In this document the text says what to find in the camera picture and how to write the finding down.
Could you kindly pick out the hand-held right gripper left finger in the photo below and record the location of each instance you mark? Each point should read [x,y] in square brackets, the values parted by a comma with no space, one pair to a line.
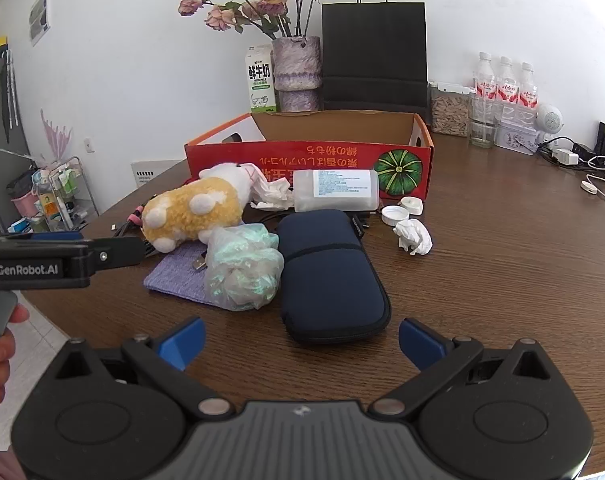
[185,342]

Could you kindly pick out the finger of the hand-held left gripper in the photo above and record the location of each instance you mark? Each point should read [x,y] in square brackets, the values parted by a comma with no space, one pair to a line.
[57,235]
[117,252]

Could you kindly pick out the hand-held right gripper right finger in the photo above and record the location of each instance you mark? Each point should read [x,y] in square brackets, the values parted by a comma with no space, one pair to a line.
[420,342]

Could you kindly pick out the purple woven cloth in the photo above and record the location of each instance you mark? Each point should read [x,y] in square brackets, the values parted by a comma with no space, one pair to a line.
[172,275]

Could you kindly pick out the clear plastic bag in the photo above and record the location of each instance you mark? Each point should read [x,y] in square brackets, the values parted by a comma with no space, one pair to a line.
[242,270]

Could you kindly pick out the yellow white plush toy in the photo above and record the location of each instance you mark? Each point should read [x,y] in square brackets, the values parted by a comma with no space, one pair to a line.
[197,205]

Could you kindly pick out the white tissue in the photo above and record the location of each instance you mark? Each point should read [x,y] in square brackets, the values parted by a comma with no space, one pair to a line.
[413,237]
[272,192]

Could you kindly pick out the navy zip pouch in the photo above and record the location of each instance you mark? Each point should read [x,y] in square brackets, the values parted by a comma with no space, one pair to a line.
[327,285]

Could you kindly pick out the white bottle cap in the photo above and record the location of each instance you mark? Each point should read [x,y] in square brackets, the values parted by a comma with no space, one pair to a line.
[412,205]
[395,215]

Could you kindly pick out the white plastic bottle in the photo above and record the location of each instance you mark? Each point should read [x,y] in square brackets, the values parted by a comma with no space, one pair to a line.
[305,197]

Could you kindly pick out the red cardboard box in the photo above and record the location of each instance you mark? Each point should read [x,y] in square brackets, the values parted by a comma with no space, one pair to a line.
[332,160]

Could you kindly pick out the metal storage rack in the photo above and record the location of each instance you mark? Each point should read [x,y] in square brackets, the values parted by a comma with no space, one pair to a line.
[57,190]

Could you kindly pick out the clear glass cup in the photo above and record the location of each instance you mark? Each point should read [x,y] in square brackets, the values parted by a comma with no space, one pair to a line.
[484,130]

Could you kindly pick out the white green milk carton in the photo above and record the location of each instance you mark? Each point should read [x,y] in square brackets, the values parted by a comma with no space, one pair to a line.
[260,80]

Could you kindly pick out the white tin box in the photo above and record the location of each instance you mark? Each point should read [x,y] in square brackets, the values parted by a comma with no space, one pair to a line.
[515,137]

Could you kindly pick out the clear jar of seeds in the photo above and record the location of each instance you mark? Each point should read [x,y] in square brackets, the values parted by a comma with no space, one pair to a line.
[448,112]

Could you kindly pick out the white charger block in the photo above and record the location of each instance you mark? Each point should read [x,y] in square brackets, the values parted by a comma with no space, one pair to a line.
[565,156]

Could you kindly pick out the purple mottled vase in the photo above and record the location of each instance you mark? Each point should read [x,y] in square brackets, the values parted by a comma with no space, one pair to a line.
[296,75]

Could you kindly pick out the white round speaker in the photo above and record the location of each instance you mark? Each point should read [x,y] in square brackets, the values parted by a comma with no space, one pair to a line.
[551,119]

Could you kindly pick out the water bottle with red label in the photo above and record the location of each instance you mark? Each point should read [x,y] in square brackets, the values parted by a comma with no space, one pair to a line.
[527,92]
[506,87]
[485,85]

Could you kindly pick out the black paper bag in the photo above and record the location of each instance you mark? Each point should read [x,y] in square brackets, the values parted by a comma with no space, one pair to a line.
[375,55]

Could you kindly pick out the white wall outlet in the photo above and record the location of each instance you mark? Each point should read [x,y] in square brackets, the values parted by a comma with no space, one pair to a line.
[88,145]

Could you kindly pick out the pink plant wall decal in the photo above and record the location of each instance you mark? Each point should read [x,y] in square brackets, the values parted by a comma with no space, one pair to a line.
[56,137]

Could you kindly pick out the wall picture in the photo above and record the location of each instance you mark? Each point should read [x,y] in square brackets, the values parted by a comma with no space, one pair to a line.
[40,12]

